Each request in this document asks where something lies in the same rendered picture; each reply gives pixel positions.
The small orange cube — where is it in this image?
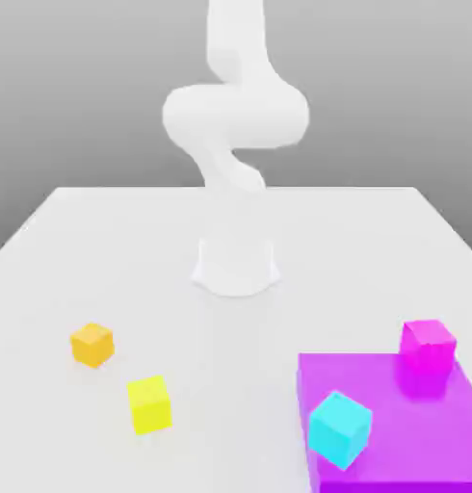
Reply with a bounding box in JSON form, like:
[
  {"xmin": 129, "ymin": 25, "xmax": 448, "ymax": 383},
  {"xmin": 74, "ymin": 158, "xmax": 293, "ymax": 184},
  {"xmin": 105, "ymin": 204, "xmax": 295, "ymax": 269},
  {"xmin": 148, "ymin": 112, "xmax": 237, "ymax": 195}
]
[{"xmin": 68, "ymin": 322, "xmax": 117, "ymax": 370}]

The small yellow cube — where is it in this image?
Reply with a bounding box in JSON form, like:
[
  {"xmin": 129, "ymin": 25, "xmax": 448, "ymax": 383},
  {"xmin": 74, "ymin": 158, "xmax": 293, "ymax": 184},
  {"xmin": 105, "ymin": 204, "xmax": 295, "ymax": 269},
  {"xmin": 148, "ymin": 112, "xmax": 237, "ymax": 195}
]
[{"xmin": 126, "ymin": 374, "xmax": 173, "ymax": 437}]

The small cyan cube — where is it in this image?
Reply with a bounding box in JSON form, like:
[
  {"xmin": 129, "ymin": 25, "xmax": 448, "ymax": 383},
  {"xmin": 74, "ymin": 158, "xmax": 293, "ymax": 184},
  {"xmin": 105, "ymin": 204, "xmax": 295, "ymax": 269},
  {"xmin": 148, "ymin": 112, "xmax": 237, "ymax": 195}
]
[{"xmin": 306, "ymin": 389, "xmax": 374, "ymax": 472}]

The small magenta cube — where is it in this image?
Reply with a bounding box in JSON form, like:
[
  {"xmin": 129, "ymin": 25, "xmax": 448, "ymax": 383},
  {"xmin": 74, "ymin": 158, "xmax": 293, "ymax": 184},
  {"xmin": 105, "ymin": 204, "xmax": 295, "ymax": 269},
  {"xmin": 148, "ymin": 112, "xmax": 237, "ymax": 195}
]
[{"xmin": 398, "ymin": 318, "xmax": 459, "ymax": 401}]

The large purple box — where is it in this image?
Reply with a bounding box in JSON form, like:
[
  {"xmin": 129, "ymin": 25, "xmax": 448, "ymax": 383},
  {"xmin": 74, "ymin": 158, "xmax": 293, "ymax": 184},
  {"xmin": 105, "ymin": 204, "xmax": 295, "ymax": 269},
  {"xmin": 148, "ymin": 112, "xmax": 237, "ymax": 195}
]
[{"xmin": 296, "ymin": 351, "xmax": 472, "ymax": 493}]

